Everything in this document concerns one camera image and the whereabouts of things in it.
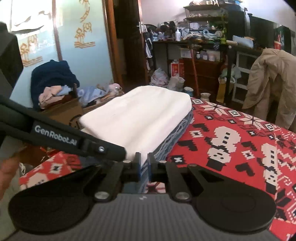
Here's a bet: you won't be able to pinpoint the red broom handle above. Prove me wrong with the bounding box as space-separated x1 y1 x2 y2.
188 43 200 96

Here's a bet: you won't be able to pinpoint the person's left hand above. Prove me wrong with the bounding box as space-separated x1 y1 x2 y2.
0 156 21 195

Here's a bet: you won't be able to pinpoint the beige jacket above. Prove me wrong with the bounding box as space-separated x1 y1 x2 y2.
242 48 296 130

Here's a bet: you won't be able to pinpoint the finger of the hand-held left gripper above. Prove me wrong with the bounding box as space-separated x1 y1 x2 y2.
79 132 127 162

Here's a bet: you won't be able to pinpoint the light blue pouch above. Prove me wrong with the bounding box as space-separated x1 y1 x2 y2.
232 35 255 49

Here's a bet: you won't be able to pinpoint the black monitor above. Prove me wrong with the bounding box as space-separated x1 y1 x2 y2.
248 13 292 49

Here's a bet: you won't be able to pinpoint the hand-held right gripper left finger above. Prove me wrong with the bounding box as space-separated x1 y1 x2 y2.
80 152 141 202

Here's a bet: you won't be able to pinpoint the black computer tower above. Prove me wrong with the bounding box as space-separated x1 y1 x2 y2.
225 6 249 41

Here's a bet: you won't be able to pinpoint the blue jeans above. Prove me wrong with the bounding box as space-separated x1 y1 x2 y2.
139 109 194 193

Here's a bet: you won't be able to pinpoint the white drawer cabinet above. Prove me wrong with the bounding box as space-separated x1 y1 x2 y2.
231 50 257 103

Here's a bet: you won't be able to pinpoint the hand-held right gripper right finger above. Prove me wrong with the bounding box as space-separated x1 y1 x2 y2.
147 152 228 202

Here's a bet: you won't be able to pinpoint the red patterned blanket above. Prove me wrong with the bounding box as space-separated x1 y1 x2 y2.
19 97 296 241

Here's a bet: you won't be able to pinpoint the red paper box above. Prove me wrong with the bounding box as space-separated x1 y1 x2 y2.
171 61 185 79

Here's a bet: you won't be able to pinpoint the frosted glass door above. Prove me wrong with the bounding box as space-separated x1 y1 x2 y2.
9 0 116 108

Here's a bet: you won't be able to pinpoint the wooden door frame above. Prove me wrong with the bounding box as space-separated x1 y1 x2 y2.
102 0 148 86

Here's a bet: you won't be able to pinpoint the pink and blue clothes heap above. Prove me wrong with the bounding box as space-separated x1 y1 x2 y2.
39 83 124 109

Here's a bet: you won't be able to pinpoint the white plastic bag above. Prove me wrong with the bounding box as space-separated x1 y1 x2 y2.
150 68 169 87
168 76 186 91

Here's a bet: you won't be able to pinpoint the navy blue clothes pile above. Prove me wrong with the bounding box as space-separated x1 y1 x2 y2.
31 60 80 110

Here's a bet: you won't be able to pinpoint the cream knit vest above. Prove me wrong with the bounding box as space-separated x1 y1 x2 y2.
78 85 193 164

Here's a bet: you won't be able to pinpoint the black desk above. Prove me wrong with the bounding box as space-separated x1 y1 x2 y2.
151 39 264 105

